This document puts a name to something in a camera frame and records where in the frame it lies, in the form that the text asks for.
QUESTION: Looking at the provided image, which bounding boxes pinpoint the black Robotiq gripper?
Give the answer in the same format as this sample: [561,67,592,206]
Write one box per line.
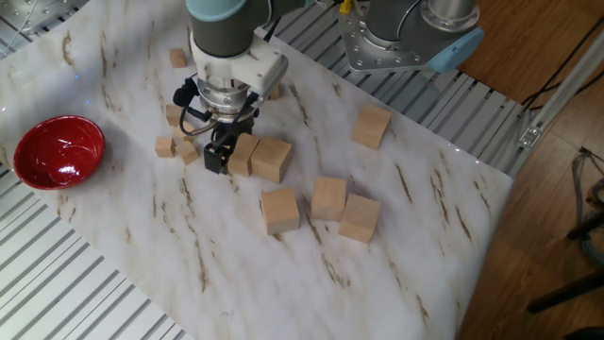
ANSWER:
[203,110,259,175]

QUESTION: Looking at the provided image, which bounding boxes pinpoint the large wooden cube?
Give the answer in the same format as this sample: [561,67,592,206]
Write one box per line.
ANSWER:
[260,187,301,236]
[310,176,348,223]
[337,193,381,245]
[249,135,293,184]
[226,132,260,178]
[350,103,394,151]

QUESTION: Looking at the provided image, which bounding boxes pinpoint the white marble pattern board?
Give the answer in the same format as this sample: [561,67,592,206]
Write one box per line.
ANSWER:
[0,0,514,340]

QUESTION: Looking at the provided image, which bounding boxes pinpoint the red glossy bowl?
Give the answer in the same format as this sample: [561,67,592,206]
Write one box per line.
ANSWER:
[12,114,107,191]

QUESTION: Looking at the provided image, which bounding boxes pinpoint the silver bolted metal plate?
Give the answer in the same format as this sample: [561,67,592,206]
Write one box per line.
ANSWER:
[0,0,90,37]

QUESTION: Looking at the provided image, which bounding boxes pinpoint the black furniture legs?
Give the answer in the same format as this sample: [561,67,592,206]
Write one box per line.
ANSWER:
[526,210,604,340]

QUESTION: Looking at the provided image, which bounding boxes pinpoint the black looping gripper cable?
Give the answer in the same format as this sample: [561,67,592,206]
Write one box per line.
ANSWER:
[172,77,260,143]

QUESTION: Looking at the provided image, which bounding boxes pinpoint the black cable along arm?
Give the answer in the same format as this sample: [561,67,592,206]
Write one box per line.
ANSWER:
[261,13,284,43]

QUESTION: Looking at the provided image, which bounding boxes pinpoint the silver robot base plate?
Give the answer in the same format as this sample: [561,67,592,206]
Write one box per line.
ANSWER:
[337,0,447,76]

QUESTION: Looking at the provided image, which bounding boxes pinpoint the aluminium frame profile with bracket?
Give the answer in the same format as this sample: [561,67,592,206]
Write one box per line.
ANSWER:
[507,28,604,179]

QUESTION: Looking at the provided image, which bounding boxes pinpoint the thin black floor cable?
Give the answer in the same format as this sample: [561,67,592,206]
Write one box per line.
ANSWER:
[521,16,604,112]

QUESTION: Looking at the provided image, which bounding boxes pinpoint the grey cable bundle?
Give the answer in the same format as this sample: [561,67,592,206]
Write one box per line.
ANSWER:
[571,146,604,268]

